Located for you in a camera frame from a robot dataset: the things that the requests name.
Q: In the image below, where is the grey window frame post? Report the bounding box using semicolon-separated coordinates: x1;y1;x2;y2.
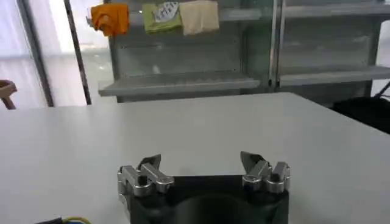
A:
16;0;55;108

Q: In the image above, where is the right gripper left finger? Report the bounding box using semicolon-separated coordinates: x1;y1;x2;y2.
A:
117;153;175;197

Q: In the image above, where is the brown wooden chair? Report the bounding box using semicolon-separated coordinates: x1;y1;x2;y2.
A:
0;79;18;110

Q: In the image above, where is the thin black window post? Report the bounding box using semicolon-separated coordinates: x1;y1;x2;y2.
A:
63;0;93;106

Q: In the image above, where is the black bag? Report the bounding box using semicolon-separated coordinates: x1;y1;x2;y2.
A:
330;96;390;135

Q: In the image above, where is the grey metal shelf rack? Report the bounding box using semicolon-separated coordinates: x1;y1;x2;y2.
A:
87;0;390;103

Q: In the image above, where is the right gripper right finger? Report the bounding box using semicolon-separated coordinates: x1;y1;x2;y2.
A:
239;151;291;194

